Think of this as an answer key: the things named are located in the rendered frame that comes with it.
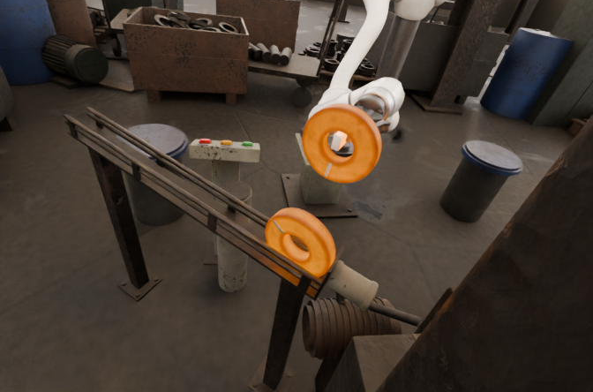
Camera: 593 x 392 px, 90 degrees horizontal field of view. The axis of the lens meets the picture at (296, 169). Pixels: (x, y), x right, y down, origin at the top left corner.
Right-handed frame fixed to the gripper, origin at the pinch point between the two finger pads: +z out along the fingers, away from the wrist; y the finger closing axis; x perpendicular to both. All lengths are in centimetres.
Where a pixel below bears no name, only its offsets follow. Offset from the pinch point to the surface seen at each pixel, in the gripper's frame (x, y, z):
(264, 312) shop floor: -91, 14, -12
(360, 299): -24.5, -15.0, 12.1
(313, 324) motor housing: -40.5, -8.4, 11.7
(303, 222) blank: -13.9, -0.1, 11.4
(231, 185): -39, 37, -15
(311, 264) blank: -23.1, -4.0, 11.5
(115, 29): -54, 304, -160
